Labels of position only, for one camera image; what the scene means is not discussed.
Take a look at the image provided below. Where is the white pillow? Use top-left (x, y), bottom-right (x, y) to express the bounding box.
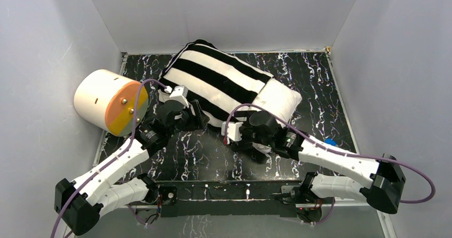
top-left (252, 78), bottom-right (302, 122)

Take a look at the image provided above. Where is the black white striped pillowcase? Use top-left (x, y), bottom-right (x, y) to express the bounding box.
top-left (158, 39), bottom-right (273, 128)

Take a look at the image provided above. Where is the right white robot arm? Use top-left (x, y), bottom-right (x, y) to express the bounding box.
top-left (224, 111), bottom-right (406, 214)

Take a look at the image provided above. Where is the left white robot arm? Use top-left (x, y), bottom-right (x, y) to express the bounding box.
top-left (54, 100), bottom-right (209, 236)

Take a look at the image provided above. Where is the white orange cylinder roll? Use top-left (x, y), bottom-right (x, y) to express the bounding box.
top-left (74, 69), bottom-right (149, 137)

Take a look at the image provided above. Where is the small blue object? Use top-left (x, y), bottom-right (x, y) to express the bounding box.
top-left (324, 138), bottom-right (338, 147)

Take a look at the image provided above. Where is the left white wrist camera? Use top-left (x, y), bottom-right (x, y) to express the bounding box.
top-left (169, 86), bottom-right (188, 105)

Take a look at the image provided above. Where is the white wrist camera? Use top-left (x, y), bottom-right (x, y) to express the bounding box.
top-left (221, 122), bottom-right (244, 144)
top-left (169, 86), bottom-right (188, 105)

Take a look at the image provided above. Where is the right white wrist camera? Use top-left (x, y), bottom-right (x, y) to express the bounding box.
top-left (221, 122), bottom-right (244, 144)

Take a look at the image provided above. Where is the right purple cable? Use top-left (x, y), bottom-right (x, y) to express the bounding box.
top-left (224, 103), bottom-right (437, 205)

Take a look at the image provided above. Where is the purple cable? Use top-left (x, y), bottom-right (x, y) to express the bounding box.
top-left (224, 103), bottom-right (437, 205)
top-left (49, 78), bottom-right (174, 238)

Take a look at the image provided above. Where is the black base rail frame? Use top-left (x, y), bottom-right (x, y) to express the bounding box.
top-left (127, 178), bottom-right (333, 223)

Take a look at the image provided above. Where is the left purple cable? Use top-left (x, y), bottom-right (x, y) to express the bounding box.
top-left (49, 78), bottom-right (174, 238)

